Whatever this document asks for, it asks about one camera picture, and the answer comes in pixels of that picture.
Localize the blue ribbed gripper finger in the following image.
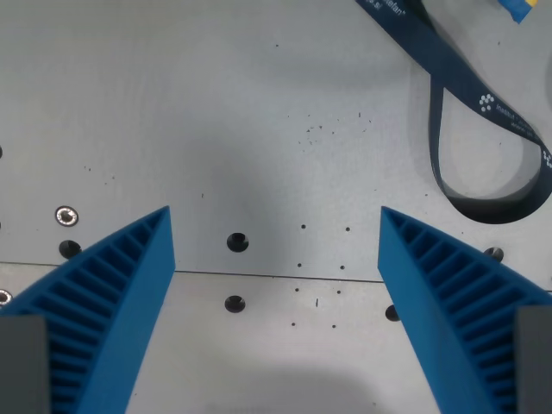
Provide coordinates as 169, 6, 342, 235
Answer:
0, 204, 176, 414
377, 205, 552, 414

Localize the blue and yellow tape piece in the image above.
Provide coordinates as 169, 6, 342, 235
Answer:
495, 0, 540, 24

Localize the dark blue printed lanyard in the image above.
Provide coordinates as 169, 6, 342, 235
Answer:
355, 0, 552, 224

